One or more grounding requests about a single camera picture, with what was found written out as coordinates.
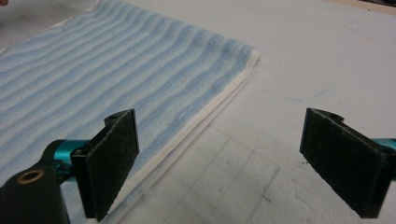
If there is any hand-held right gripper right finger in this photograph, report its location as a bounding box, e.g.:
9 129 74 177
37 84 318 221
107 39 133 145
299 107 396 218

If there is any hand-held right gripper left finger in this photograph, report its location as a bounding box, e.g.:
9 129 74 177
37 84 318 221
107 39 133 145
70 108 140 223

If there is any light blue striped towel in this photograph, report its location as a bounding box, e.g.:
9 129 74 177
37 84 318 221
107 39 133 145
0 0 262 224

